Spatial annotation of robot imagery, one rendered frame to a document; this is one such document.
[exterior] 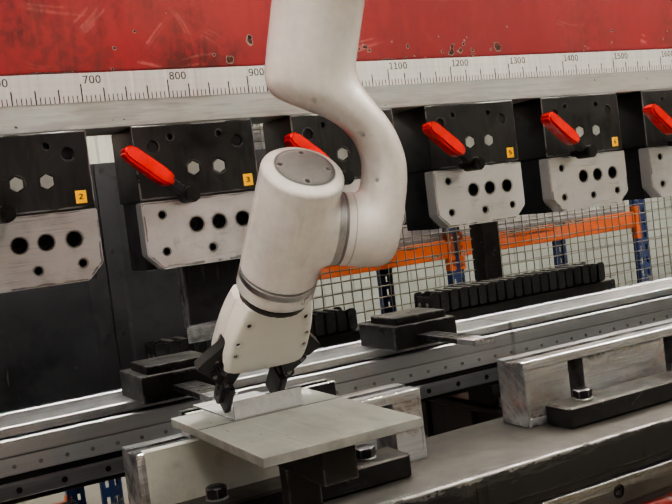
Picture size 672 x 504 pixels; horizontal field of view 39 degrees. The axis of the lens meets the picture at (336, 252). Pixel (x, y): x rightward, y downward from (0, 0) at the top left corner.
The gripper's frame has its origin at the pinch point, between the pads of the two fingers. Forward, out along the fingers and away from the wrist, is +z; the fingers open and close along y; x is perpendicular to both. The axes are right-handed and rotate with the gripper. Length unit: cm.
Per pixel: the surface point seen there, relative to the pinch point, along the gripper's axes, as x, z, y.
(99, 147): -368, 223, -104
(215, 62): -26.5, -27.9, -1.6
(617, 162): -15, -15, -64
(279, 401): 4.2, -1.9, -1.5
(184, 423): 1.3, 2.0, 8.4
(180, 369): -18.4, 15.6, 0.0
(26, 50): -27.8, -29.4, 19.8
